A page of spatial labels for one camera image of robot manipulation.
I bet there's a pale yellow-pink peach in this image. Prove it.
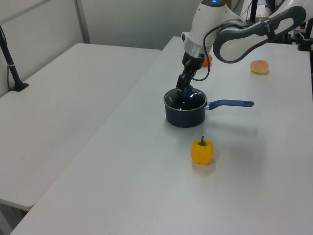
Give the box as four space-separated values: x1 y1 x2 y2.
249 59 270 74

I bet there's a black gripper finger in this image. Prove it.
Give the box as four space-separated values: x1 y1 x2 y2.
186 70 197 87
176 72 189 97

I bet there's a black camera stand with base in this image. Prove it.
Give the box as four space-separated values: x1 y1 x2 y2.
0 24 30 93

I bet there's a glass lid with blue knob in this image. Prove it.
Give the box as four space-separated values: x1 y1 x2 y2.
164 84 208 111

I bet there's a black clamp-mounted camera stand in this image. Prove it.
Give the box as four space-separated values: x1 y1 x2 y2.
297 21 313 52

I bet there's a yellow bell pepper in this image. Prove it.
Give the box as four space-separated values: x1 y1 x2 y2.
190 136 214 166

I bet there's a dark blue saucepan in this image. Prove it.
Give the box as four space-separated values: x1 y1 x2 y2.
163 88 255 128

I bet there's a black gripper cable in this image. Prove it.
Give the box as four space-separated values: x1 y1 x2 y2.
192 21 229 82

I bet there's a grey metal partition post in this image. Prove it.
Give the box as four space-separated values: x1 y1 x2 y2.
74 0 91 45

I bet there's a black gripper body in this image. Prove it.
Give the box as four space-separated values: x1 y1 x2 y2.
181 51 205 79

